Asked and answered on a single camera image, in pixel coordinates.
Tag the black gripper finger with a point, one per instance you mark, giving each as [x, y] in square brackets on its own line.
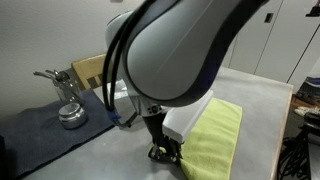
[175, 156]
[158, 154]

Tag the small black mount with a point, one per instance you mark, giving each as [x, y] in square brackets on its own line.
[315, 9]

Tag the dark blue cloth mat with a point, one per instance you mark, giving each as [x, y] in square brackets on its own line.
[33, 140]

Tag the wooden chair back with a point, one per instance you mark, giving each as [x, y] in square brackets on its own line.
[86, 68]

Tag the yellow microfiber towel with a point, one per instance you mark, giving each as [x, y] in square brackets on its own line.
[216, 140]

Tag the white crumpled item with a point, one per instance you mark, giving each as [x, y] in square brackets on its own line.
[308, 110]

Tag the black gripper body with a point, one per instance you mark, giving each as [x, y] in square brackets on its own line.
[155, 128]

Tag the grey cube tissue box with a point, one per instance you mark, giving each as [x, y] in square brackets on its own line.
[121, 106]

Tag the white cabinet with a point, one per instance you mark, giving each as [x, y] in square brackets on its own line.
[283, 50]

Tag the glass jar with metal utensils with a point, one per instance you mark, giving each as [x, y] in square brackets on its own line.
[68, 91]

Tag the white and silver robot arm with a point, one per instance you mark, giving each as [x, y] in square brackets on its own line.
[173, 50]

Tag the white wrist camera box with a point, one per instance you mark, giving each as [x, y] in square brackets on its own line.
[183, 123]

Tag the striped folded fabric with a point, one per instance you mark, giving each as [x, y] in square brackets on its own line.
[309, 89]

